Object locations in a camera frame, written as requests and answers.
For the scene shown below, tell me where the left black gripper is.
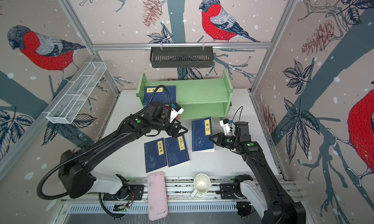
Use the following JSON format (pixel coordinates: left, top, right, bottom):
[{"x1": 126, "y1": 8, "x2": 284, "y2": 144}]
[{"x1": 151, "y1": 116, "x2": 189, "y2": 137}]

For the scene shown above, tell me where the blue book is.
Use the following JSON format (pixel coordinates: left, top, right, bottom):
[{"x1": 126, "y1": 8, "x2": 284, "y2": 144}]
[
  {"x1": 142, "y1": 86, "x2": 176, "y2": 106},
  {"x1": 144, "y1": 138, "x2": 168, "y2": 173},
  {"x1": 165, "y1": 135, "x2": 190, "y2": 167},
  {"x1": 192, "y1": 117, "x2": 215, "y2": 153}
]

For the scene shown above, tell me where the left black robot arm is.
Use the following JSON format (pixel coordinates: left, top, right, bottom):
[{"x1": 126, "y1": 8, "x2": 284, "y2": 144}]
[{"x1": 37, "y1": 100, "x2": 188, "y2": 200}]

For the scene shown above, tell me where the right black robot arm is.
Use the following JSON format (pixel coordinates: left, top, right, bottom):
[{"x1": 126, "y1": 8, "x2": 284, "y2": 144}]
[{"x1": 209, "y1": 119, "x2": 306, "y2": 224}]

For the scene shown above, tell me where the green wooden two-tier shelf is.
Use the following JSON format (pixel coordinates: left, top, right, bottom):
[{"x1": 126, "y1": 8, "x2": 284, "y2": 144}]
[{"x1": 136, "y1": 70, "x2": 233, "y2": 119}]

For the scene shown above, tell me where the white ceramic mug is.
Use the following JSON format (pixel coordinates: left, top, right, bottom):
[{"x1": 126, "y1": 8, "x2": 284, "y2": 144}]
[{"x1": 190, "y1": 173, "x2": 211, "y2": 199}]

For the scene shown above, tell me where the dark grey hanging basket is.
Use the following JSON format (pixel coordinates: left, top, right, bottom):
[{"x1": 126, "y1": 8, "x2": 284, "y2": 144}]
[{"x1": 150, "y1": 46, "x2": 214, "y2": 68}]

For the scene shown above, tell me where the pink pencil case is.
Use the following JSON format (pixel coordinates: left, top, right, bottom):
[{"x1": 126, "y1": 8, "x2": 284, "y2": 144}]
[{"x1": 147, "y1": 171, "x2": 168, "y2": 221}]

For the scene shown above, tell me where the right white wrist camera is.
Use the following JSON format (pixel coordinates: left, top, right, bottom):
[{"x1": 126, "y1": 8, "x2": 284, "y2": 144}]
[{"x1": 220, "y1": 118, "x2": 232, "y2": 135}]

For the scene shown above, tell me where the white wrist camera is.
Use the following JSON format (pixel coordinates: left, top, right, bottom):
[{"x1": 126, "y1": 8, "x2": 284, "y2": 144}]
[
  {"x1": 220, "y1": 118, "x2": 232, "y2": 135},
  {"x1": 169, "y1": 103, "x2": 184, "y2": 123}
]

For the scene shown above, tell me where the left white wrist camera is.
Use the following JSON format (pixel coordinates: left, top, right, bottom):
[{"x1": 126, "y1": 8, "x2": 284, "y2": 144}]
[{"x1": 169, "y1": 103, "x2": 184, "y2": 123}]

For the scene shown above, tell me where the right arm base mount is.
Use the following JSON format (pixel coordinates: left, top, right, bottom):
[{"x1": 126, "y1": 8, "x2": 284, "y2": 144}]
[{"x1": 216, "y1": 184, "x2": 244, "y2": 200}]

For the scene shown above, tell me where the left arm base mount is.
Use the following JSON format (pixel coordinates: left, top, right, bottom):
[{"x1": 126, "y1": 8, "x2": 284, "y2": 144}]
[{"x1": 102, "y1": 185, "x2": 145, "y2": 201}]

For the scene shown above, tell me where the white wire mesh basket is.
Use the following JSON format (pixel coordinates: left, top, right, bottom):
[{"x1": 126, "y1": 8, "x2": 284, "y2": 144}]
[{"x1": 46, "y1": 61, "x2": 107, "y2": 124}]

